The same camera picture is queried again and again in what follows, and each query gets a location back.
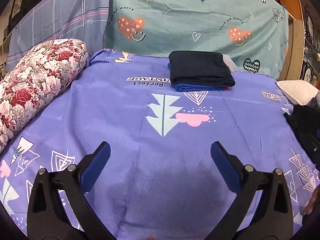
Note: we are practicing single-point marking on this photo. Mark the plaid purple sheet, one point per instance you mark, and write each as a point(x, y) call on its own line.
point(56, 19)

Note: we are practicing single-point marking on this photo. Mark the purple patterned bed sheet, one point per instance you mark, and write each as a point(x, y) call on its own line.
point(160, 180)

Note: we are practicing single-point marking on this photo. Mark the right hand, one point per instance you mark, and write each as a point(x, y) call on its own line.
point(309, 208)

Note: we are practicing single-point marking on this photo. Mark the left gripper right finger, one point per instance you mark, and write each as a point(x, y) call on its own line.
point(262, 208)

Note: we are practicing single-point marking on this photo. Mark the dark clothes pile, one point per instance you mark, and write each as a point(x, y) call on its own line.
point(304, 122)

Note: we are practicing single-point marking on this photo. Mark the floral bolster pillow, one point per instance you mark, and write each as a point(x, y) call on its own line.
point(39, 77)

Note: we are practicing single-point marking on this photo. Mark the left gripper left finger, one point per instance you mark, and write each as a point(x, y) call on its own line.
point(46, 217)

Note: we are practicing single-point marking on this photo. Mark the green heart patterned sheet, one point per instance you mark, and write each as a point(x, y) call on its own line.
point(254, 33)

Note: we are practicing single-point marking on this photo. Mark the dark navy pants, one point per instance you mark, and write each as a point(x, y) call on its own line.
point(201, 57)

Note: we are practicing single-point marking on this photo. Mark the blue folded garment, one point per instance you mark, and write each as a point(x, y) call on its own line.
point(195, 78)

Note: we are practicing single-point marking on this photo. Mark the white pillow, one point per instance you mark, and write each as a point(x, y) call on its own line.
point(299, 92)

